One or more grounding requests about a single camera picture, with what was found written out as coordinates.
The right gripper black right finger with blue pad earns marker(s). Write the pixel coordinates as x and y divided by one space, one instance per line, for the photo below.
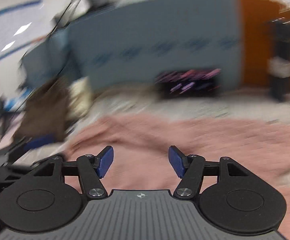
189 168

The cream folded garment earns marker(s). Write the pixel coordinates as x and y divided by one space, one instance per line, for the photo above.
80 99

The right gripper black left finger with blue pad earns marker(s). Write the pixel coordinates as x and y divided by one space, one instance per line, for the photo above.
91 169

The dark blue vacuum bottle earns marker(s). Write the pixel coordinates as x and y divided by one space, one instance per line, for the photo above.
279 63

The brown folded garment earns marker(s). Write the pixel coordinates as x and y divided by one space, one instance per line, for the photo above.
46 112

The grey-blue flat box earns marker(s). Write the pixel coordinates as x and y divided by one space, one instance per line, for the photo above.
138 41

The orange flat box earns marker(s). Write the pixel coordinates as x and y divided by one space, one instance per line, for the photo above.
256 18

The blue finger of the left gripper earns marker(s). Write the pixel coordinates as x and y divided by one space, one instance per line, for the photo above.
38 142

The pink knitted sweater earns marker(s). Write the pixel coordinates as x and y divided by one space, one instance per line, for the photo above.
141 144

